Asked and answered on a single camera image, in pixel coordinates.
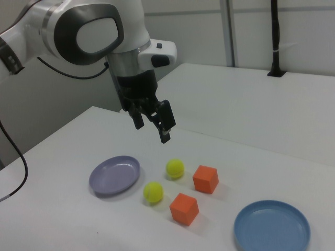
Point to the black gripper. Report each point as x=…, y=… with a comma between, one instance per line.
x=137, y=87

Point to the yellow-green tennis ball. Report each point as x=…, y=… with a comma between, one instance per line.
x=153, y=192
x=174, y=168

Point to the orange cube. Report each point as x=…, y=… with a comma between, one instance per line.
x=183, y=209
x=204, y=180

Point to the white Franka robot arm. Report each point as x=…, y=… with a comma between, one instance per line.
x=96, y=39

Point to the purple plate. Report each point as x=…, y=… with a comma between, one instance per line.
x=112, y=175

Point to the white office partition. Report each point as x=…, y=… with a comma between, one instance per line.
x=199, y=26

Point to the black pole with base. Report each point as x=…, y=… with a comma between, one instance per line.
x=275, y=31

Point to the blue plate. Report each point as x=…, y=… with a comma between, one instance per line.
x=272, y=227

